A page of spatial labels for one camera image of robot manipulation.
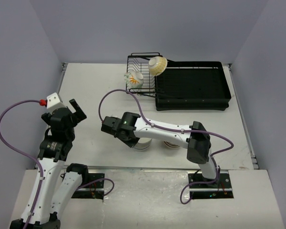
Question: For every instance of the white bowl front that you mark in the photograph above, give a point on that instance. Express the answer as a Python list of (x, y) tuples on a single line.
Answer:
[(141, 149)]

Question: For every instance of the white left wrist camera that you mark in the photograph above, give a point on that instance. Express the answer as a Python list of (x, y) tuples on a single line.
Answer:
[(54, 102)]

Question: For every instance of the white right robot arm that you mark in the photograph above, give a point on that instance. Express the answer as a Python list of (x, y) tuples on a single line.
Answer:
[(194, 138)]

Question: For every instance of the white bowl back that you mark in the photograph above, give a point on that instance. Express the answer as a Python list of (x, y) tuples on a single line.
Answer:
[(145, 140)]

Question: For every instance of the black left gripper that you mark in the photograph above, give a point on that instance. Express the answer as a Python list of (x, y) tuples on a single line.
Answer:
[(81, 115)]

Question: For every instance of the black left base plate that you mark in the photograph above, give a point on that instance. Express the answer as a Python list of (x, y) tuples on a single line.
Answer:
[(92, 191)]

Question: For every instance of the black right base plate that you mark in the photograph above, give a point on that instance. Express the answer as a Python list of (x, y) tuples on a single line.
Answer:
[(221, 189)]

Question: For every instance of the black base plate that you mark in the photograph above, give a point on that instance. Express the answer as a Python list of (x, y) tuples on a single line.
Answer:
[(221, 189), (92, 191)]

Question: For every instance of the beige floral bowl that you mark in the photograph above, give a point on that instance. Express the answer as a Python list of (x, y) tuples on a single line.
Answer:
[(168, 143), (172, 146)]

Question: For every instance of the white green floral bowl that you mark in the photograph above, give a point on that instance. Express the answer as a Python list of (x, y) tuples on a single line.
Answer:
[(133, 79)]

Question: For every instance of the beige floral bowl front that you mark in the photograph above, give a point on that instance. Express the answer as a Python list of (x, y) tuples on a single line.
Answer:
[(172, 146)]

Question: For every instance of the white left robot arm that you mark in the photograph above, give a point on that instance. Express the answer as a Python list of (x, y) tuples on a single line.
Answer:
[(46, 203)]

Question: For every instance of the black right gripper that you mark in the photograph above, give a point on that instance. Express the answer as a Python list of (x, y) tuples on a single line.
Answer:
[(131, 143)]

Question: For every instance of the black wire dish rack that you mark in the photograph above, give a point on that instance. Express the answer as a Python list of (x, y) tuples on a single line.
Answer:
[(138, 62)]

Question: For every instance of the yellow patterned bowl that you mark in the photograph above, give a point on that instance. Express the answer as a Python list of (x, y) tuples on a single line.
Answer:
[(157, 65)]

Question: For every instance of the black dish drying tray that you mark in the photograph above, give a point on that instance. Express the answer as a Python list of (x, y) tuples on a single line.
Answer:
[(192, 85)]

